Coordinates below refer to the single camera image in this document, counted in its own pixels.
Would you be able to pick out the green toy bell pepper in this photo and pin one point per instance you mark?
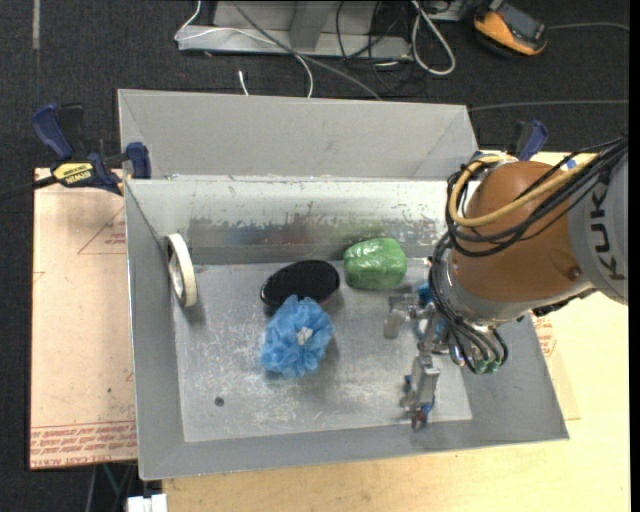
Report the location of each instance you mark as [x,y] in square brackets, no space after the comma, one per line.
[376,264]

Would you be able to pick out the brown cardboard board, red print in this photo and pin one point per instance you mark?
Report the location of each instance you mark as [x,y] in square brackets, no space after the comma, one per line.
[80,320]

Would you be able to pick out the blue mesh bath sponge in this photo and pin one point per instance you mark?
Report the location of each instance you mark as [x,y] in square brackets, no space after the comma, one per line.
[296,336]

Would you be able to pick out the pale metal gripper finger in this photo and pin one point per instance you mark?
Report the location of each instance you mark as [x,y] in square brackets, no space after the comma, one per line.
[423,385]
[394,324]

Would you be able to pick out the white tape roll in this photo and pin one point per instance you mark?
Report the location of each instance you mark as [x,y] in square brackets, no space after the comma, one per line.
[186,272]

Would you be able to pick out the grey metal bin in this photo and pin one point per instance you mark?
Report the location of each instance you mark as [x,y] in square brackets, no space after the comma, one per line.
[240,350]

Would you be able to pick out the black oval dish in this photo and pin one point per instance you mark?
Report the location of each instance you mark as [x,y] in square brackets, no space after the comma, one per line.
[305,281]

